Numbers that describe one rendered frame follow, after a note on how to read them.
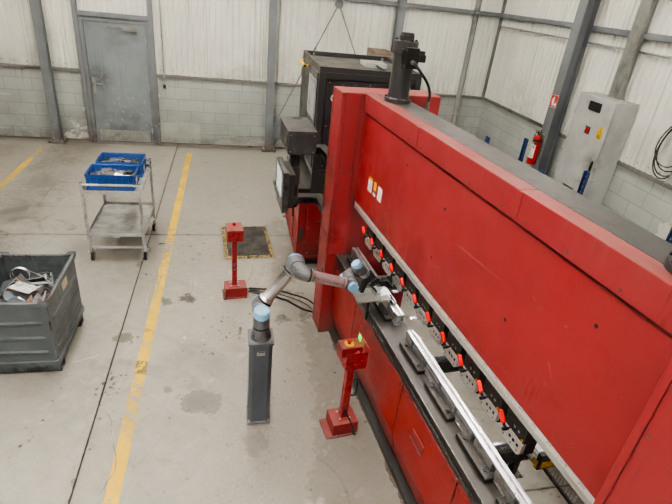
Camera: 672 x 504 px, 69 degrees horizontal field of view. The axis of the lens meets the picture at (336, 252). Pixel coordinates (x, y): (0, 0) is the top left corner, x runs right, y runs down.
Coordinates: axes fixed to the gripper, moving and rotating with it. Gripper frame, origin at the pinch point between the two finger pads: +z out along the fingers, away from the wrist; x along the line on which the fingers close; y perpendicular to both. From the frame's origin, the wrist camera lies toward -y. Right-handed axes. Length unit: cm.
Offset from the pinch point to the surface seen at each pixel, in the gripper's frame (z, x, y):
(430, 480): 28, -124, -46
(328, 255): 7, 85, -12
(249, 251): 53, 259, -90
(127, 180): -103, 273, -130
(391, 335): 7.9, -35.4, -11.3
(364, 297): -6.8, -3.3, -9.3
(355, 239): 11, 83, 15
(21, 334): -117, 92, -231
